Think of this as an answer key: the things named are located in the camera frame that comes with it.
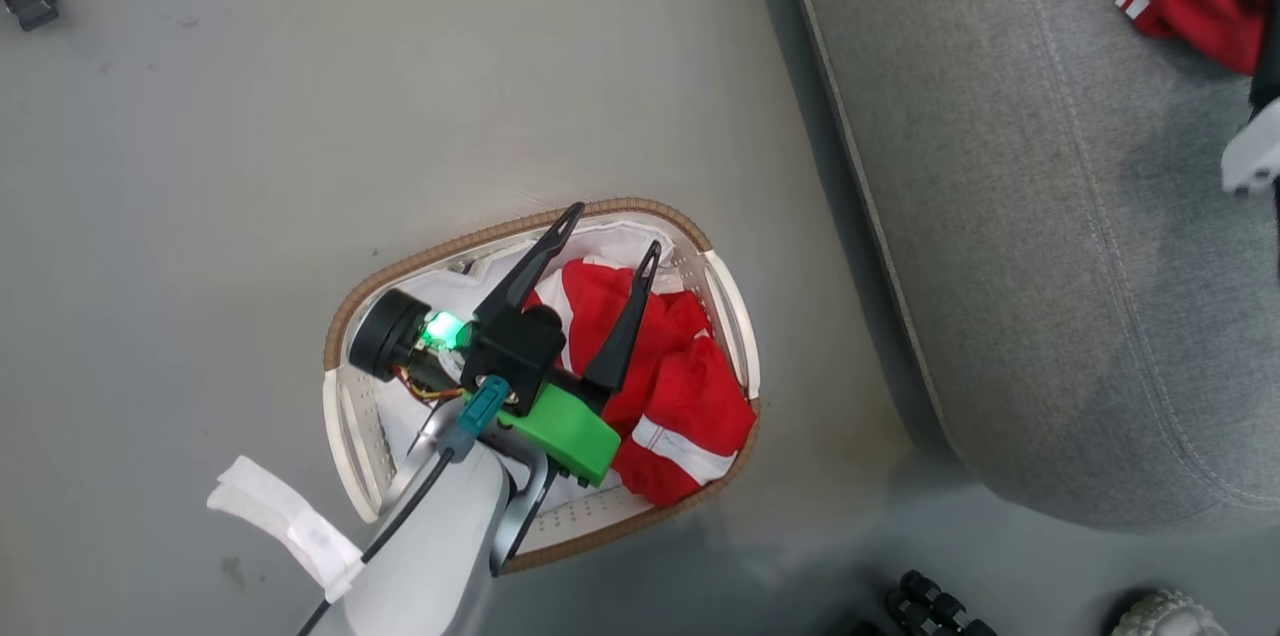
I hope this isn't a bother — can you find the white laundry basket brown rim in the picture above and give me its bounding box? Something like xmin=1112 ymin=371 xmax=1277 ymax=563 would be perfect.
xmin=321 ymin=197 xmax=762 ymax=576

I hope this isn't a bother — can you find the white knobbly round object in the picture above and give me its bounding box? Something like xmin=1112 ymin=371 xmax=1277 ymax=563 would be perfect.
xmin=1109 ymin=588 xmax=1233 ymax=636

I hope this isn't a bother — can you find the red garment with white stripe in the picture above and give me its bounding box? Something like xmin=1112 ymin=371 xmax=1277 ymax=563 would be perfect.
xmin=524 ymin=257 xmax=759 ymax=508

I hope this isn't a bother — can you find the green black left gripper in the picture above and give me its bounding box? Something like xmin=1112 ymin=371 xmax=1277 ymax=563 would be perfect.
xmin=459 ymin=202 xmax=664 ymax=488

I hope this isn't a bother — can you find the grey fabric sofa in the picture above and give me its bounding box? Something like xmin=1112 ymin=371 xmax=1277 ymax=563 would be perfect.
xmin=779 ymin=0 xmax=1280 ymax=533

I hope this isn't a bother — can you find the white tape strap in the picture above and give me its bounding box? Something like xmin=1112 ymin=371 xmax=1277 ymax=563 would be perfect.
xmin=206 ymin=455 xmax=367 ymax=604

